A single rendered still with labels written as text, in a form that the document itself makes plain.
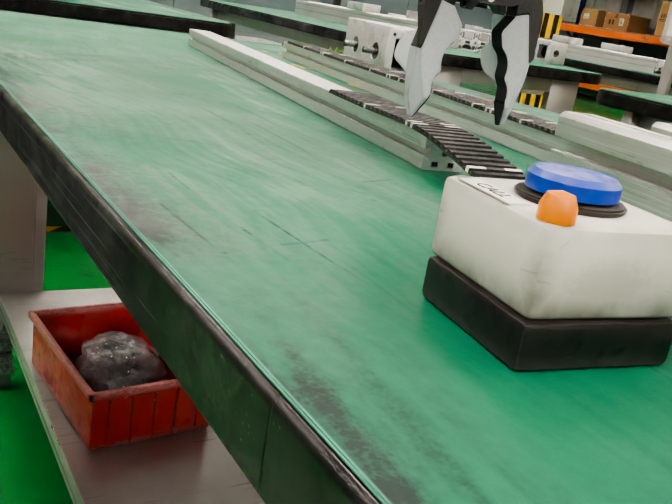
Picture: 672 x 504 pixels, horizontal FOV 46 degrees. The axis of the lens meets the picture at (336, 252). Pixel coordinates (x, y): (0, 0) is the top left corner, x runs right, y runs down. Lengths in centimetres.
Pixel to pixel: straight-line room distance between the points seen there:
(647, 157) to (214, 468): 92
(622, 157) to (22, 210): 144
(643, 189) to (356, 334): 19
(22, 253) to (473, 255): 149
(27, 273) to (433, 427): 157
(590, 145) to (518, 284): 17
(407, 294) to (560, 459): 14
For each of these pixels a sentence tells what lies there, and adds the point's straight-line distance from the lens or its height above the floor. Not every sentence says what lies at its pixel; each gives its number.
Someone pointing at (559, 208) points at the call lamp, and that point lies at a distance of 31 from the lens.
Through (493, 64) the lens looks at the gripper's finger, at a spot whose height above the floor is 87.
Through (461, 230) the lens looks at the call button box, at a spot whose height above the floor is 82.
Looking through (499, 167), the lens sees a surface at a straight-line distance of 64.
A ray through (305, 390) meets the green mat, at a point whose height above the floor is 78.
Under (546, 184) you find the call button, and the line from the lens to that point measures 34.
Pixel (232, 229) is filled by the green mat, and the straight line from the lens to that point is 43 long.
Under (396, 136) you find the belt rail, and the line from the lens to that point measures 75.
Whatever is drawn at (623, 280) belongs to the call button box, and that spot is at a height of 82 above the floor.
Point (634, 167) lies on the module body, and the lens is 46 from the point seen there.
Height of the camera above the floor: 91
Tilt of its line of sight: 18 degrees down
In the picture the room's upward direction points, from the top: 9 degrees clockwise
